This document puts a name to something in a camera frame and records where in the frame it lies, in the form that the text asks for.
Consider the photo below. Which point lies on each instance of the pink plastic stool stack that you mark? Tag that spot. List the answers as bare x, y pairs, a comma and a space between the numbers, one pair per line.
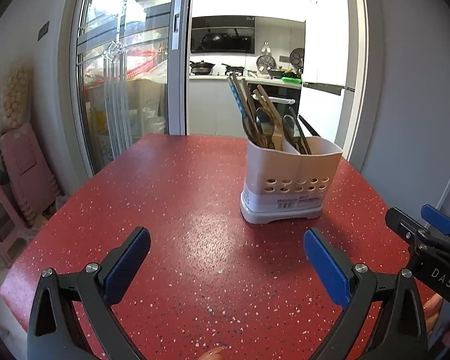
32, 187

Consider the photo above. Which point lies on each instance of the black spoon gripper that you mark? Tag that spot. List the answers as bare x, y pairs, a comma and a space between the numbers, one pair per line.
294, 133

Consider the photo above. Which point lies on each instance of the black range hood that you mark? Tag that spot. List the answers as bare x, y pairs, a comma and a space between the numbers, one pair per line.
223, 34

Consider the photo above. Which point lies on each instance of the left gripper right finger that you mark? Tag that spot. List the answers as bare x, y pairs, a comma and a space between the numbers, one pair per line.
400, 328

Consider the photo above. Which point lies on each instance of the bag of round items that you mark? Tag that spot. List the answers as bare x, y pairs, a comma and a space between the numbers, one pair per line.
16, 98

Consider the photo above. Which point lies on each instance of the white refrigerator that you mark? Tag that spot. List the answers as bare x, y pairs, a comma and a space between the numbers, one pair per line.
331, 63

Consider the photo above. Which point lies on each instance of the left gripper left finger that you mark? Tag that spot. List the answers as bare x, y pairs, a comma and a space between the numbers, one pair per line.
54, 330

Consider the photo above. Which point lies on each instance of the glass sliding door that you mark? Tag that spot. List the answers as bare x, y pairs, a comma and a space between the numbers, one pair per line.
128, 74

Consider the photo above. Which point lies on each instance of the built-in black oven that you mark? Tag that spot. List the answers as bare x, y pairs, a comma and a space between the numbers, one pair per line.
282, 97

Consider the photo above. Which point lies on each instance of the beige plastic utensil holder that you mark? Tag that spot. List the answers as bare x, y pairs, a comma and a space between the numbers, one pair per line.
284, 184

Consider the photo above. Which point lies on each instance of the black wok on stove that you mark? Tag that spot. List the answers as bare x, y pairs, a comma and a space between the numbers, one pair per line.
201, 68

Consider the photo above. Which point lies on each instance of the plain wooden chopstick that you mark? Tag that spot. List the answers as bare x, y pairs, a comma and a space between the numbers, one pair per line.
261, 139

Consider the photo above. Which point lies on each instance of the blue patterned wooden chopstick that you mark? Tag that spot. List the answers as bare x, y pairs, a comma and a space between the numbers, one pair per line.
243, 108

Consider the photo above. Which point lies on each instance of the person's left hand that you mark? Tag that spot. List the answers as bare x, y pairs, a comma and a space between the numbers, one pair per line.
213, 354

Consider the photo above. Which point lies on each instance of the person's right hand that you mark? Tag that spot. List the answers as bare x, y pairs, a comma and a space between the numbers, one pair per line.
437, 318

